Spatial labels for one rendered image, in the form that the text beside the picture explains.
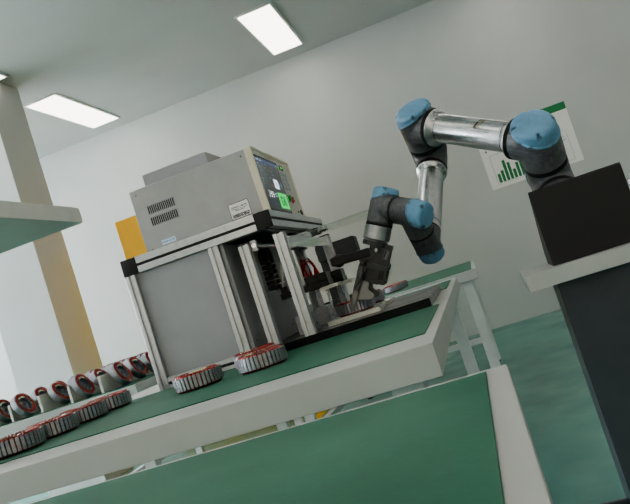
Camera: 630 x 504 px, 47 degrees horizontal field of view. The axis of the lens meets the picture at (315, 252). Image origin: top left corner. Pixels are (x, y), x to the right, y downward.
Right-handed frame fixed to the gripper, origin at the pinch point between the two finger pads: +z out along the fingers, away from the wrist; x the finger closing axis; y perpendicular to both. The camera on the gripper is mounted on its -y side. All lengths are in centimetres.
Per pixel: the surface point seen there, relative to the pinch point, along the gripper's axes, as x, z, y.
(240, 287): -17.3, -1.0, -29.0
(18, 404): 75, 81, -144
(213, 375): -52, 15, -21
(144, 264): -22, -2, -55
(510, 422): -155, -13, 32
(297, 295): -19.5, -2.5, -12.8
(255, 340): -18.9, 11.7, -21.7
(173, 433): -98, 14, -11
